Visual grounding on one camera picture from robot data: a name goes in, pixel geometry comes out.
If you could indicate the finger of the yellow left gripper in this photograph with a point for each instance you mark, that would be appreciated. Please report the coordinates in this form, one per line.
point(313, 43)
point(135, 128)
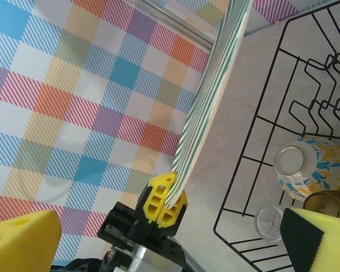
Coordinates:
point(173, 216)
point(156, 198)

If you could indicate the amber glass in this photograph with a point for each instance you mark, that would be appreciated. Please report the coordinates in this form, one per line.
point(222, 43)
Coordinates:
point(326, 202)

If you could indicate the checkered colourful tablecloth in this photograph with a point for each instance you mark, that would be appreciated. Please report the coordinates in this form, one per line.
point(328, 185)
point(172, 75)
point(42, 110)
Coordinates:
point(175, 24)

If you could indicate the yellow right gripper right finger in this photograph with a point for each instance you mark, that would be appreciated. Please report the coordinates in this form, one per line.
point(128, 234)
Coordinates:
point(328, 243)

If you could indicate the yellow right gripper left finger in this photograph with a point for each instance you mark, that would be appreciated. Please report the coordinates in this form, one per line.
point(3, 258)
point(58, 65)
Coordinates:
point(20, 243)

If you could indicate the green striped rim plate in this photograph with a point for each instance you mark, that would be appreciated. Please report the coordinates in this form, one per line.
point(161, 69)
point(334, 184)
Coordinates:
point(212, 99)

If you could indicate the small clear glass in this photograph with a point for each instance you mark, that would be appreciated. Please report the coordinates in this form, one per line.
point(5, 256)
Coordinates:
point(269, 224)

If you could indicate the blue and yellow patterned cup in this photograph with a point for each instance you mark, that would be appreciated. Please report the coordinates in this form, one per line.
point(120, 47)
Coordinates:
point(320, 167)

